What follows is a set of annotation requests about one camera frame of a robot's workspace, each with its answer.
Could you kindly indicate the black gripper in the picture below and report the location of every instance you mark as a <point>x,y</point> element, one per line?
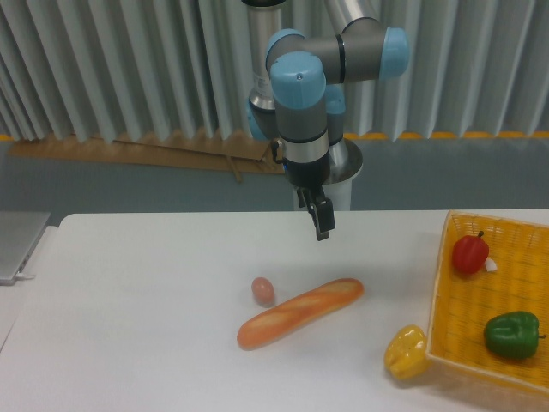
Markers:
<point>311,175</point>

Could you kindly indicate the red bell pepper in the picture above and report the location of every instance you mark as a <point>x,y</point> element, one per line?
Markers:
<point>470,253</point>

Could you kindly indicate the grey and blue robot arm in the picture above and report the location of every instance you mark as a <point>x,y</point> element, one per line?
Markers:
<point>297,102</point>

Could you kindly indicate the yellow bell pepper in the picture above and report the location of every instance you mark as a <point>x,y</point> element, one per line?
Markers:
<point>405,356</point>

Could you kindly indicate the green bell pepper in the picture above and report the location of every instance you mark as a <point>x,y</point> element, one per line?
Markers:
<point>513,335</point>

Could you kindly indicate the brown cardboard sheet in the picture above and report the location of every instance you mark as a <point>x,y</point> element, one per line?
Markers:
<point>239,154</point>

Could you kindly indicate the brown egg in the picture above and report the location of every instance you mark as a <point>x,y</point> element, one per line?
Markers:
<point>263,291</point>

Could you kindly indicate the baguette bread loaf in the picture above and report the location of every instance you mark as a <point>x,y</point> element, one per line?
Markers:
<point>287,317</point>

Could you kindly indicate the yellow woven basket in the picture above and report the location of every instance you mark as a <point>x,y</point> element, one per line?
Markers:
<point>461,305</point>

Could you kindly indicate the white paper tag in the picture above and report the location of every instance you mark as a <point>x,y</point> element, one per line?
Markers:
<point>490,265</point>

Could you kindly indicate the silver laptop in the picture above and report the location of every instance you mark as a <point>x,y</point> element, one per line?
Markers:
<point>20,233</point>

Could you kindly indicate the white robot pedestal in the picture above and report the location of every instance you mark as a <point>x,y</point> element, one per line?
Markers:
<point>346,161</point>

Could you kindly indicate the white laptop cable plug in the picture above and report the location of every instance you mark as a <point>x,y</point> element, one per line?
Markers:
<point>24,277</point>

